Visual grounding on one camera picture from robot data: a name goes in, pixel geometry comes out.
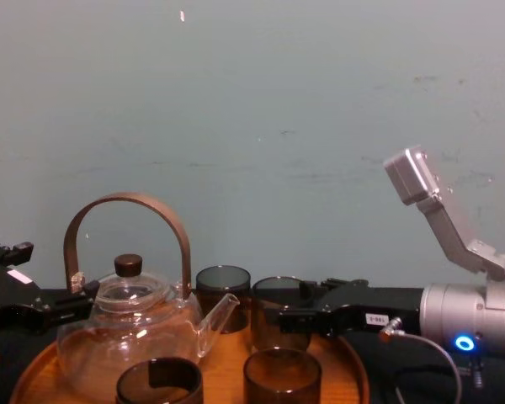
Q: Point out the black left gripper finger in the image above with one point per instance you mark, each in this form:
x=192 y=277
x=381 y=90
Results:
x=63 y=307
x=9 y=254

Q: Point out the round wooden tray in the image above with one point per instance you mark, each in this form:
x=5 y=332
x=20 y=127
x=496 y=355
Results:
x=227 y=357

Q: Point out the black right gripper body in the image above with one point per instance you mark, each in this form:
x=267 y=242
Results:
x=379 y=307

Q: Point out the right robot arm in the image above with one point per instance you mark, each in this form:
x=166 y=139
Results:
x=467 y=315

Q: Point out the smoky brown drinking glass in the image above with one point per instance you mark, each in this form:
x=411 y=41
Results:
x=282 y=379
x=273 y=294
x=223 y=294
x=160 y=385

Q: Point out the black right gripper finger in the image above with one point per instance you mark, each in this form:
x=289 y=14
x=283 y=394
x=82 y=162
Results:
x=332 y=286
x=296 y=320

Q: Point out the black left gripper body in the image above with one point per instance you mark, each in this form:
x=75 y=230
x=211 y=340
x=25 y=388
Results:
x=4 y=290

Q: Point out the glass lid brown knob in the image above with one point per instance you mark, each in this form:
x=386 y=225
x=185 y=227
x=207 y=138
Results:
x=128 y=282

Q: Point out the black table cloth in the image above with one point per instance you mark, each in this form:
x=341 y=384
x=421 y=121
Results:
x=404 y=370

